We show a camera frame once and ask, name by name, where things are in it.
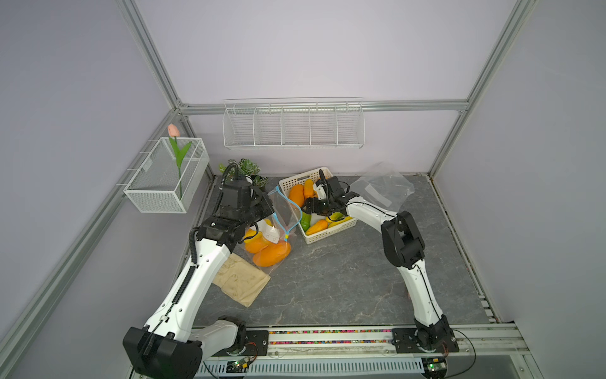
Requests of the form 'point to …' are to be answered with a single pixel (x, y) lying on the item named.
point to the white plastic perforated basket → (286, 185)
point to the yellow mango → (337, 217)
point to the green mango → (305, 220)
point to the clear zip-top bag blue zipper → (278, 227)
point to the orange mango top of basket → (308, 190)
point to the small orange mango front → (319, 226)
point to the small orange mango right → (256, 243)
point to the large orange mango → (272, 254)
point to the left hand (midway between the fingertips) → (273, 202)
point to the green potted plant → (245, 167)
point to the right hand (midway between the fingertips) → (305, 207)
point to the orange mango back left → (296, 194)
